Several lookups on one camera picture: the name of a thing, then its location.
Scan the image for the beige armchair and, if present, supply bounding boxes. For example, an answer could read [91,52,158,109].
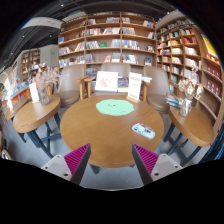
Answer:
[53,63,88,108]
[141,65,172,114]
[87,62,132,98]

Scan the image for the distant wooden bookshelf left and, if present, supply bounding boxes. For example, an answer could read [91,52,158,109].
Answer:
[21,49,40,81]

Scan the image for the left beige armchair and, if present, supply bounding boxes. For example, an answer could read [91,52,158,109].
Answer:
[53,63,88,108]

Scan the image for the white sign card left table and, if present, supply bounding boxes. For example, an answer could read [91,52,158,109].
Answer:
[29,83,39,103]

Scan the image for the middle beige armchair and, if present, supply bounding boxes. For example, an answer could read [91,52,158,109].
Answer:
[87,62,132,98]

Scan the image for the white pink picture board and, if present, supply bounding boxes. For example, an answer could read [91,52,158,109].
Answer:
[95,71,118,92]

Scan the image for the white red standing sign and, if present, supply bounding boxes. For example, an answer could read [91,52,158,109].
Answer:
[127,72,142,103]

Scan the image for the green mouse pad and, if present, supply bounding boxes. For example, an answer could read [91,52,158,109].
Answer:
[96,99,134,116]

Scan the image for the left vase with dried flowers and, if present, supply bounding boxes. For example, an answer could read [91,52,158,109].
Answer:
[32,63,59,106]

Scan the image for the wooden side table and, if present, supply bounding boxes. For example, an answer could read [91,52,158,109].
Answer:
[13,95,61,158]
[164,106,214,166]

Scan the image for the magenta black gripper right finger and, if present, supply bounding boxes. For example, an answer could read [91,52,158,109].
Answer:
[132,144,182,185]

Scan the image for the wooden bookshelf right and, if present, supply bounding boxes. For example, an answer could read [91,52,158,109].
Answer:
[155,16,224,133]

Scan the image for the right wooden side table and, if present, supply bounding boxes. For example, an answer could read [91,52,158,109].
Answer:
[164,106,214,166]

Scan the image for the left wooden side table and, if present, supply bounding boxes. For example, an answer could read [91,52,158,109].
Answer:
[13,95,61,158]

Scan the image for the vase with dried flowers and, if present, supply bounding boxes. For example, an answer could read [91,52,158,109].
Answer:
[32,63,59,106]
[178,78,204,117]

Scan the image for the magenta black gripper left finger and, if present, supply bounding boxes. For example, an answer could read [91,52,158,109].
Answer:
[42,144,91,185]

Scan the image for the right beige armchair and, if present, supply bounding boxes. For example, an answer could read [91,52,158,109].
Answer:
[141,65,172,114]

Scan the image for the book behind picture board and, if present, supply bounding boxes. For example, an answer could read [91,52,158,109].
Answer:
[117,77,129,92]

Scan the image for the large wooden bookshelf centre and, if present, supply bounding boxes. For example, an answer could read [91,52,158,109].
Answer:
[58,12,157,71]

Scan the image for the stack of books on chair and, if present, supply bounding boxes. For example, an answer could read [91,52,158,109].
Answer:
[166,94,183,108]

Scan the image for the right vase with dried flowers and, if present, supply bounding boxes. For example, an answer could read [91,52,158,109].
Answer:
[178,78,204,117]

